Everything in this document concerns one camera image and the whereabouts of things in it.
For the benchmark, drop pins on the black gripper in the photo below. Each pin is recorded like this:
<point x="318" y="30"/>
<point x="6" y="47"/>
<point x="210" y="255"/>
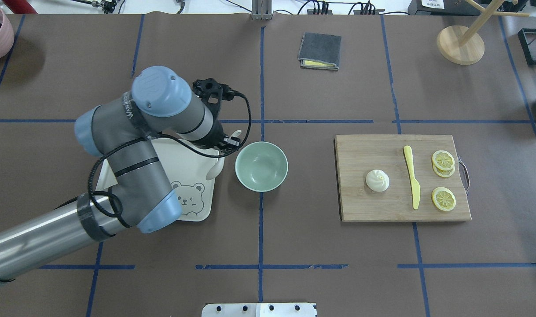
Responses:
<point x="216" y="133"/>

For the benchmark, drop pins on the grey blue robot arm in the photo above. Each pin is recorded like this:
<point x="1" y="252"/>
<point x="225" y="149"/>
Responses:
<point x="158" y="100"/>

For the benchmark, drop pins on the light green bowl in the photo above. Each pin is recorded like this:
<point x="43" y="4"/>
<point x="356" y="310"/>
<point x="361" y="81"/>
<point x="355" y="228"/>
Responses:
<point x="261" y="166"/>

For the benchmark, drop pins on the white steamed bun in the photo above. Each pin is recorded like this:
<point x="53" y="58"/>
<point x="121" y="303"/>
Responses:
<point x="377" y="180"/>

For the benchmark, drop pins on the white bear tray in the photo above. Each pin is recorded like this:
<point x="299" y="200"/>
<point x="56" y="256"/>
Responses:
<point x="193" y="176"/>

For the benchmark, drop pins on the yellow sponge under cloth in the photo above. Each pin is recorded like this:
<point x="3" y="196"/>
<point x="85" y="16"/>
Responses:
<point x="318" y="65"/>

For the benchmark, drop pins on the bamboo cutting board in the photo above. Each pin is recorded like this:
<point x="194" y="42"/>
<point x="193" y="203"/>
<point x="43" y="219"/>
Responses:
<point x="356" y="155"/>

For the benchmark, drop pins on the yellow plastic knife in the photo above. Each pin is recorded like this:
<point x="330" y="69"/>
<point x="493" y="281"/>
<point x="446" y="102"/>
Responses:
<point x="415" y="185"/>

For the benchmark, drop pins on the upper stacked lemon slice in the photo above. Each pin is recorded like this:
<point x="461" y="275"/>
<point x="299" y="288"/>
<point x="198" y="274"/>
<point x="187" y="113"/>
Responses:
<point x="442" y="160"/>

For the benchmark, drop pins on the stacked lemon slice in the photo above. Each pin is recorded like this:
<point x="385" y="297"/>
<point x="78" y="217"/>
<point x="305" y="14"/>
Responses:
<point x="442" y="160"/>
<point x="444" y="173"/>

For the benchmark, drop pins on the lower stacked lemon slice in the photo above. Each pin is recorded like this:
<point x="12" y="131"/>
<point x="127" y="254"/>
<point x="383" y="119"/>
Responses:
<point x="444" y="173"/>

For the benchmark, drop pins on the single lemon slice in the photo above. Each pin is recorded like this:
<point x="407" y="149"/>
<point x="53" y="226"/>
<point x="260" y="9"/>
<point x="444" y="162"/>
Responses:
<point x="443" y="199"/>

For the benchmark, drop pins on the black electronics box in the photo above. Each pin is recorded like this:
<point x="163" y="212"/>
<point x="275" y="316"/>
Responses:
<point x="442" y="7"/>

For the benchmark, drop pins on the wooden stand base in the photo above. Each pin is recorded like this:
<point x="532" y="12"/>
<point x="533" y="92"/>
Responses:
<point x="463" y="45"/>

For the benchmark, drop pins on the red cylinder object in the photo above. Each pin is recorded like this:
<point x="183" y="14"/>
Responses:
<point x="19" y="6"/>

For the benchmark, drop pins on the metal camera post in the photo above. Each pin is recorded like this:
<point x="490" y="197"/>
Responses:
<point x="261" y="10"/>

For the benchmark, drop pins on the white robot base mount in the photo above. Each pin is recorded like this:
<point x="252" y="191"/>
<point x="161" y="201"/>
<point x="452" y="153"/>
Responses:
<point x="274" y="309"/>

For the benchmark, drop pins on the black tray frame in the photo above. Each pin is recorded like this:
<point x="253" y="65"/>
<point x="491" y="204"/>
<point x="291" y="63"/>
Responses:
<point x="527" y="39"/>

